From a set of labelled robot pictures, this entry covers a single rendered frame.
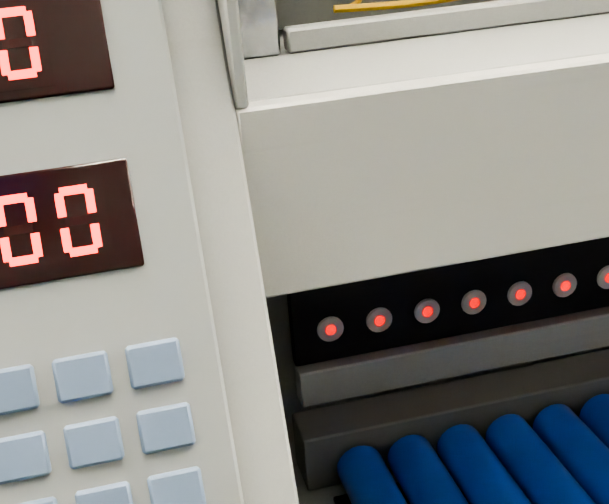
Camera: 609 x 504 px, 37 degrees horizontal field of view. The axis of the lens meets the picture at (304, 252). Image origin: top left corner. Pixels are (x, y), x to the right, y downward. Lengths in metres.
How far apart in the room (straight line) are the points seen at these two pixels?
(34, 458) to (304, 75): 0.11
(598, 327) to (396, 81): 0.22
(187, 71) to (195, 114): 0.01
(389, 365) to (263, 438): 0.18
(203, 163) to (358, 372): 0.20
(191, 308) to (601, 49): 0.12
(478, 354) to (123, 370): 0.23
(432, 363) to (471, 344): 0.02
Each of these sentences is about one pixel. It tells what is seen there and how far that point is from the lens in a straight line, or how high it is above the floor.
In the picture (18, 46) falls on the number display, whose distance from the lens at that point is 0.19.
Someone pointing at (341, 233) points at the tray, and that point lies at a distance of 0.21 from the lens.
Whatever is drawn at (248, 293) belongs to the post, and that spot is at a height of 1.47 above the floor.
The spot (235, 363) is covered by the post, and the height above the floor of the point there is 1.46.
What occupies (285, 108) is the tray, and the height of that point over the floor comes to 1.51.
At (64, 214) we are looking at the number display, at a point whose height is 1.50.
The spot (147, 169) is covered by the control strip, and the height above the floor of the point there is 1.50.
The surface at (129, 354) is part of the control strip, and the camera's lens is 0.19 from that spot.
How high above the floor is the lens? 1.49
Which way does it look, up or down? 3 degrees down
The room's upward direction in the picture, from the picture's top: 9 degrees counter-clockwise
